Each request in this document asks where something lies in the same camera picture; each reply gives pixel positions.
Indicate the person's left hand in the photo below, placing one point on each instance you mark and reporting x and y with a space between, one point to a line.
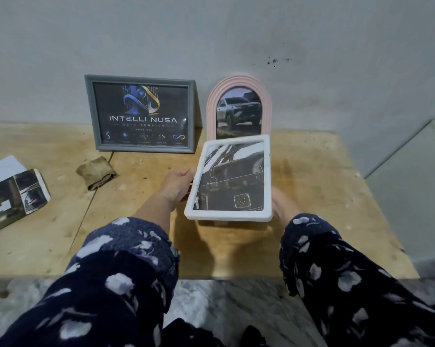
177 187

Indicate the person's right hand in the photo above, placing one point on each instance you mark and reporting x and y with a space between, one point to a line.
284 207

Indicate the white picture frame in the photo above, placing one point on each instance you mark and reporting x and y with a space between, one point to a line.
232 216

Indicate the brown wiping cloth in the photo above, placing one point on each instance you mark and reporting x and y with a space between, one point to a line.
96 173

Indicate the pink arched picture frame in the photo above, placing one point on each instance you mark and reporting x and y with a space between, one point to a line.
211 104

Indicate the grey picture frame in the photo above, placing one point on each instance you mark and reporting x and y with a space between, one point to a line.
91 115

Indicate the black car brochure print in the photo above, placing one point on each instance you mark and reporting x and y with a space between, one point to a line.
11 202

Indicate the white logo print sheet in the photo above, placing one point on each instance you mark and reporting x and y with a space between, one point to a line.
0 169

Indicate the person's right forearm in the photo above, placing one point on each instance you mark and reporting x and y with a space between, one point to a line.
347 285

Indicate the person's left forearm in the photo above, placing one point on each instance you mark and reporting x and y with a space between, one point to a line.
101 285

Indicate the person's right foot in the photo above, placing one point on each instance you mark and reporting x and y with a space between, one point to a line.
252 337

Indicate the person's dark floral dress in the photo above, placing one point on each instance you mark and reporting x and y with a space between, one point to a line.
192 336

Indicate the white cabinet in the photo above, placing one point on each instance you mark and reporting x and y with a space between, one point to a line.
413 198

